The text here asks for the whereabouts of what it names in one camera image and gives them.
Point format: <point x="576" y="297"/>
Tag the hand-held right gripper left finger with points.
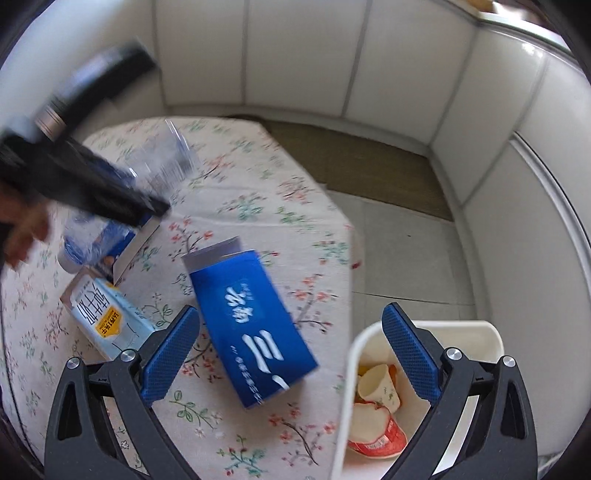
<point x="168" y="360"/>

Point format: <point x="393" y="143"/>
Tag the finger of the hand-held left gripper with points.
<point x="111" y="194"/>

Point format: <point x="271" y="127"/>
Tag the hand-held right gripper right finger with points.
<point x="411" y="355"/>

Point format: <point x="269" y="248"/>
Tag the large orange peel piece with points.
<point x="393" y="370"/>

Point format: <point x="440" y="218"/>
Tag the white paper cup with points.
<point x="376" y="383"/>

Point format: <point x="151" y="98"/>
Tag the yellow peel piece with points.
<point x="364" y="371"/>

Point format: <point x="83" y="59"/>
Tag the white plastic bin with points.
<point x="461" y="332"/>

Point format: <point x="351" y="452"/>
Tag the clear plastic bag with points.
<point x="166" y="157"/>

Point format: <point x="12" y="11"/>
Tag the dark blue carton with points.
<point x="249" y="323"/>

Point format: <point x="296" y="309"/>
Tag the person's left hand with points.
<point x="27" y="230"/>

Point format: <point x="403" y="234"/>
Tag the white and blue box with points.
<point x="134" y="242"/>

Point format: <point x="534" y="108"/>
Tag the crushed clear plastic bottle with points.
<point x="81" y="240"/>

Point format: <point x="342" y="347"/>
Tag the light blue milk carton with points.
<point x="106" y="318"/>

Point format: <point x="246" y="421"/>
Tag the brown floor mat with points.
<point x="369" y="170"/>

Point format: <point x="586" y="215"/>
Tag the white kitchen cabinets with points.
<point x="300" y="55"/>

